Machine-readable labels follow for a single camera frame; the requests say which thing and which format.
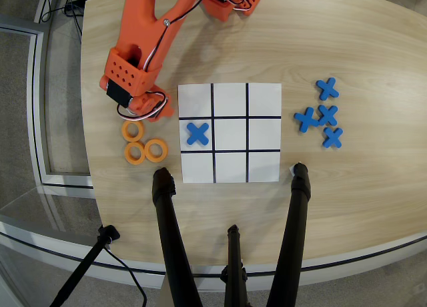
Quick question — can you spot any thin black tripod leg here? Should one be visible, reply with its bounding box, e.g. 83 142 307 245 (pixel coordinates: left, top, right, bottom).
220 224 250 307

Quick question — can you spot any blue foam cross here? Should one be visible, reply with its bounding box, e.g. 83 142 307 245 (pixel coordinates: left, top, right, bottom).
322 126 344 149
185 121 211 146
315 77 340 101
316 104 339 127
293 106 320 133

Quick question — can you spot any black floor cable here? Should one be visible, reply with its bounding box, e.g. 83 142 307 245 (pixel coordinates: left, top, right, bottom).
39 0 58 24
63 0 83 37

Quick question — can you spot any white tic-tac-toe grid sheet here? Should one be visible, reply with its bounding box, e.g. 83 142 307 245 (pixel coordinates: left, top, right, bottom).
177 83 283 184

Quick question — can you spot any white robot servo cable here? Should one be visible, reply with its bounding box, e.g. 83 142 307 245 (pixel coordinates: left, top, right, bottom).
115 0 258 120

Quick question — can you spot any orange foam ring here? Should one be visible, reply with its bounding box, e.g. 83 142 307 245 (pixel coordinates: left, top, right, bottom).
121 119 145 143
144 138 169 164
123 141 147 166

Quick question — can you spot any black stand pole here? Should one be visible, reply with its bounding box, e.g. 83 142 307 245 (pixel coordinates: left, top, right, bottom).
49 224 121 307

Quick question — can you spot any metal glass panel frame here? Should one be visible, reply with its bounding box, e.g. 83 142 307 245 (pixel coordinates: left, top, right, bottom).
0 23 95 190

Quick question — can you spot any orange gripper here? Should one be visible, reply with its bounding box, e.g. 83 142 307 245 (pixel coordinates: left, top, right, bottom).
125 91 175 123

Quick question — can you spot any black stand cable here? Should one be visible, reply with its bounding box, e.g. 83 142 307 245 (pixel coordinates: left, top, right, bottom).
102 246 148 307

